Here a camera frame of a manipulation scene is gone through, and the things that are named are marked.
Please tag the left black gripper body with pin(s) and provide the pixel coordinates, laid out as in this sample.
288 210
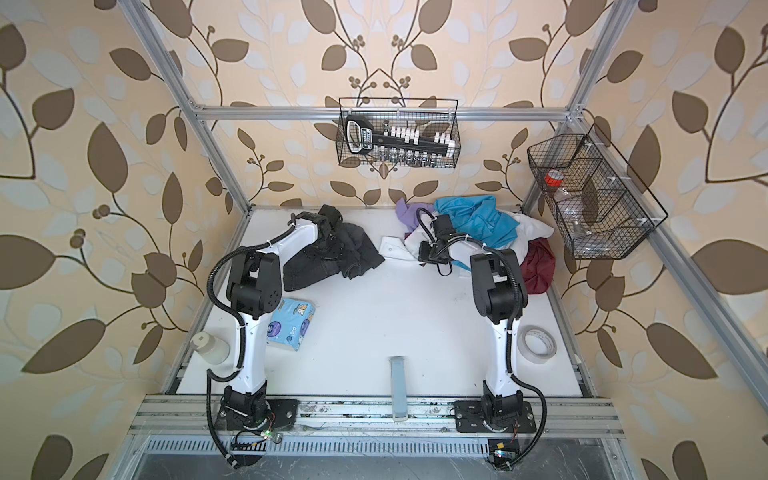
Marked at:
328 239

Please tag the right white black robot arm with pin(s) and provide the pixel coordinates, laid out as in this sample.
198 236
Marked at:
507 404

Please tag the blue tissue packet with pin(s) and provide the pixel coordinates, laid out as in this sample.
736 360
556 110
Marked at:
290 323

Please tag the maroon cloth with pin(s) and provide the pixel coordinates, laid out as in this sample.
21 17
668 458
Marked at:
538 267

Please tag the back black wire basket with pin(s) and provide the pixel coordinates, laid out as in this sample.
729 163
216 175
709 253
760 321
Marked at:
433 118

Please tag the teal cloth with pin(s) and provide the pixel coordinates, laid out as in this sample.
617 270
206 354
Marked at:
479 217

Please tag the dark grey jeans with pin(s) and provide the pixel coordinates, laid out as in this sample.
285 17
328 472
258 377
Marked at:
354 258

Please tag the red capped clear bottle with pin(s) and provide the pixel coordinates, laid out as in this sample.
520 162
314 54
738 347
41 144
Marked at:
569 203

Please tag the grey blue rectangular bar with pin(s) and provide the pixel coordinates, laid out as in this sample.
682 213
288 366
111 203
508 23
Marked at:
399 399

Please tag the purple cloth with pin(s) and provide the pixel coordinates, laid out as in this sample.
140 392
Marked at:
407 213

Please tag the white cloth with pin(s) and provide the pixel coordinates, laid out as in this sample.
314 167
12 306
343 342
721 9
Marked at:
527 230

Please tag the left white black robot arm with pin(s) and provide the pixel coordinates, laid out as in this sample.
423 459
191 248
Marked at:
247 284

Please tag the white tape roll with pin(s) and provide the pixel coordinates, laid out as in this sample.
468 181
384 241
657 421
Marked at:
536 345

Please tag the right black wire basket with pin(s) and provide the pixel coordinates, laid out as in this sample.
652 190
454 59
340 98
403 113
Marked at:
621 209

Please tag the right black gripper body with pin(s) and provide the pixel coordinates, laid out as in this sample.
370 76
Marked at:
430 253

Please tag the black wire basket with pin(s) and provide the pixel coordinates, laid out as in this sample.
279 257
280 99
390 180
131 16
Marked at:
433 118
621 209

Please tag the black tool in basket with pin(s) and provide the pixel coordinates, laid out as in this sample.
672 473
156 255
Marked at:
360 136

